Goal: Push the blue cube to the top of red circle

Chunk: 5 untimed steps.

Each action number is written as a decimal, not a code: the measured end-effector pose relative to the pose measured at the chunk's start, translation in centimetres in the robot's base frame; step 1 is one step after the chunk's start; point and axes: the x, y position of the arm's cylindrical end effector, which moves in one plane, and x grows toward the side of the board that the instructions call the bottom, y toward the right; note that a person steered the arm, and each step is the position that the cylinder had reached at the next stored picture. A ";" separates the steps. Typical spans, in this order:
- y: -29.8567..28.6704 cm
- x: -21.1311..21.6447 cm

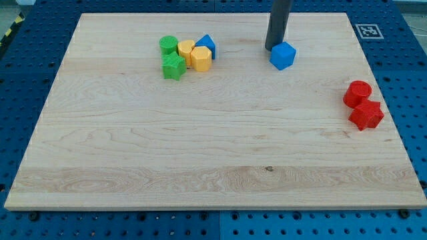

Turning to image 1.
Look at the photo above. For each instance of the blue cube block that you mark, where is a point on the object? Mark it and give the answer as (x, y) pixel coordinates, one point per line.
(282, 56)

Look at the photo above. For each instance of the yellow hexagon block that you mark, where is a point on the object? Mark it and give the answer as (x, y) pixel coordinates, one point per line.
(201, 58)

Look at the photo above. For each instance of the green star block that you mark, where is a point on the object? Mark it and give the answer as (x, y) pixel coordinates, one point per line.
(173, 66)

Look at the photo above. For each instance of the yellow heart block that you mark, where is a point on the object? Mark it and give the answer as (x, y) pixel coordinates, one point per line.
(184, 49)

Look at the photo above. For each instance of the blue triangle block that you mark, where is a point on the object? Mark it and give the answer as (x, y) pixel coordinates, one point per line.
(207, 41)

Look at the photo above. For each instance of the green cylinder block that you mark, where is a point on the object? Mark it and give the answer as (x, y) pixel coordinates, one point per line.
(168, 44)

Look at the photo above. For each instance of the wooden board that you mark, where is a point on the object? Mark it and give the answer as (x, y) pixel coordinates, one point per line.
(114, 135)

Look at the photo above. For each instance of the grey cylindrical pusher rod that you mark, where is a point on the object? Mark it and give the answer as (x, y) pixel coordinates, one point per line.
(277, 23)

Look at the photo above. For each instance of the red cylinder block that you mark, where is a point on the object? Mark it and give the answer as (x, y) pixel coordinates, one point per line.
(356, 92)

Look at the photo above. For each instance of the red star block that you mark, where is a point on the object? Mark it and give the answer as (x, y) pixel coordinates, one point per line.
(367, 114)

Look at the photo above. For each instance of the white fiducial marker tag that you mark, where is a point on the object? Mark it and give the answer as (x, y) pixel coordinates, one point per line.
(369, 31)

